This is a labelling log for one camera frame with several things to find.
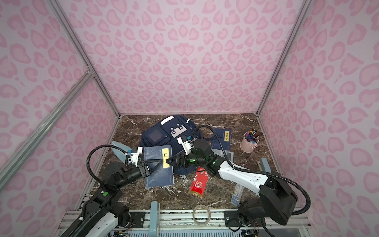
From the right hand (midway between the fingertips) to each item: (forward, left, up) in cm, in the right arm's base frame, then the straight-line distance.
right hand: (171, 160), depth 71 cm
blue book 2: (+30, -31, -20) cm, 48 cm away
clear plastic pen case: (-9, -34, -21) cm, 41 cm away
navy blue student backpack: (+29, +9, -15) cm, 34 cm away
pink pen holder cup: (+19, -44, -12) cm, 49 cm away
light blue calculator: (+14, -33, -22) cm, 42 cm away
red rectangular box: (-3, -14, -21) cm, 26 cm away
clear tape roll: (-19, -18, -20) cm, 33 cm away
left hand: (-2, +4, +2) cm, 5 cm away
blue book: (-6, +3, -1) cm, 7 cm away
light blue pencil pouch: (+14, +38, -19) cm, 45 cm away
